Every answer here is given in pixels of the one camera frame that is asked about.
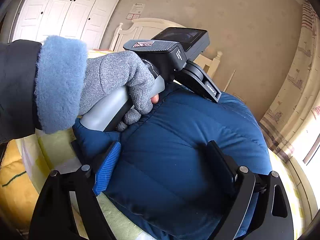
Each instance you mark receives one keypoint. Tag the white wall conduit strip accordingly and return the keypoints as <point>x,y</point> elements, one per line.
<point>229,80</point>

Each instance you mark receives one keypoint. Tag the blue puffer jacket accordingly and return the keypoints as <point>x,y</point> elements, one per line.
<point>164,180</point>

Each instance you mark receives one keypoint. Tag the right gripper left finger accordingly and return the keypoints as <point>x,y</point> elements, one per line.
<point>103,166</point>

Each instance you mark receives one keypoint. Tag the black camera box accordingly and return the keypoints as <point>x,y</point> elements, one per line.
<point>193,41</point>

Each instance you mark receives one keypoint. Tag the striped patterned curtain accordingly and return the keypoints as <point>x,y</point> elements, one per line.
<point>292,120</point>

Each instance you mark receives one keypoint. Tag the paper notice on wall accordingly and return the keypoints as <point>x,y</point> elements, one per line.
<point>135,11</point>

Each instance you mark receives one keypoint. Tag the white wardrobe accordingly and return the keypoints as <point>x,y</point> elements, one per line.
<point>84,20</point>

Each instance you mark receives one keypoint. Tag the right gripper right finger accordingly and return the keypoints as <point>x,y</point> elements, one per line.
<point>239,182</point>

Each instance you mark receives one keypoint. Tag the dark sleeve with blue cuff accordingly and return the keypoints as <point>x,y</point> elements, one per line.
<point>41,85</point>

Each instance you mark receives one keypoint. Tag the yellow cushion with green line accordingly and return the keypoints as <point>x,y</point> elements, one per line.
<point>18,195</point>

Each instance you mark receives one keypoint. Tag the yellow white checked bedsheet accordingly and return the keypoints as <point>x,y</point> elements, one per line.
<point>41,152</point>

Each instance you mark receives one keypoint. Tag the white wooden headboard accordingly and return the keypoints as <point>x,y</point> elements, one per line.
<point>147,28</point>

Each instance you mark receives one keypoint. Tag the grey gloved left hand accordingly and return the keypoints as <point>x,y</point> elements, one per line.
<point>118,89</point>

